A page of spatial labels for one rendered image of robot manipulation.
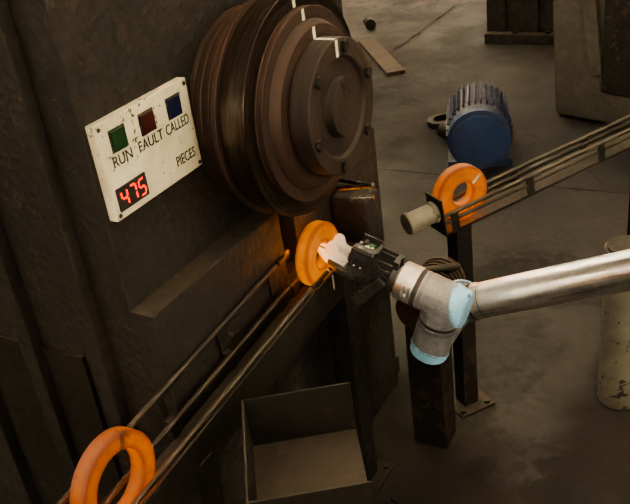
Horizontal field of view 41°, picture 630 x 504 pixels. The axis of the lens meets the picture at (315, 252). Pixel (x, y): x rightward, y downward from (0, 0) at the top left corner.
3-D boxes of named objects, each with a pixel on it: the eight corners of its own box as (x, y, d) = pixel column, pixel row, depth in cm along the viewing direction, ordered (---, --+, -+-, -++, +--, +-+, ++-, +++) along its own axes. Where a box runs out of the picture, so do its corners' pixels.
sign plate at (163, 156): (109, 221, 151) (84, 126, 142) (194, 163, 170) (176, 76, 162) (119, 222, 150) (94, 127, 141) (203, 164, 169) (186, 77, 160)
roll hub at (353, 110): (298, 196, 170) (278, 60, 157) (359, 143, 191) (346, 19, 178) (322, 199, 168) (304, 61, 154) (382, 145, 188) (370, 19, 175)
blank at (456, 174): (453, 227, 230) (460, 232, 227) (421, 196, 221) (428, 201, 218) (489, 183, 230) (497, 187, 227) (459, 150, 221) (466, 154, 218)
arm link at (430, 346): (456, 346, 201) (469, 309, 193) (437, 376, 193) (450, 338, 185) (421, 329, 204) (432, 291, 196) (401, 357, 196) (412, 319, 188)
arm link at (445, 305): (455, 340, 185) (466, 307, 178) (403, 315, 189) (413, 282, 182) (470, 315, 192) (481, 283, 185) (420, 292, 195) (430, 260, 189)
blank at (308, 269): (290, 237, 189) (303, 240, 188) (324, 208, 201) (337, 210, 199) (298, 297, 197) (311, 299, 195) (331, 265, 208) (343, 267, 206)
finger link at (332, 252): (319, 229, 194) (354, 245, 191) (315, 249, 198) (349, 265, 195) (312, 235, 192) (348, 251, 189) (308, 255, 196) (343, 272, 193)
